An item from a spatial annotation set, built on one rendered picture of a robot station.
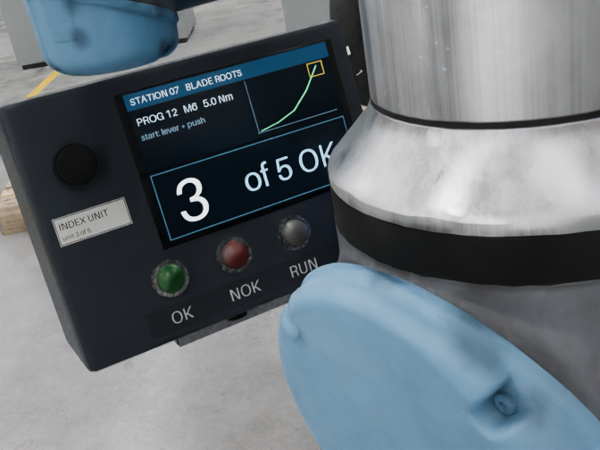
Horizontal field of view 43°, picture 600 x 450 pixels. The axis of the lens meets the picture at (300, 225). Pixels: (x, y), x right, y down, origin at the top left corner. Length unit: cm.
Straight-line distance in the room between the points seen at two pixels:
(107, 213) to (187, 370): 200
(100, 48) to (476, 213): 26
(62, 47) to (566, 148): 28
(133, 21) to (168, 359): 224
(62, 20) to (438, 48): 25
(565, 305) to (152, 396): 228
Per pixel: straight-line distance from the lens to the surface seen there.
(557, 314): 19
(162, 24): 42
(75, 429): 243
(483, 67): 19
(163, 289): 55
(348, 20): 150
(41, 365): 280
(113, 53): 40
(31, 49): 859
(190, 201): 55
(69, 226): 54
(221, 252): 56
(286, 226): 57
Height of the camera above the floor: 136
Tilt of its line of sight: 24 degrees down
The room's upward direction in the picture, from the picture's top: 10 degrees counter-clockwise
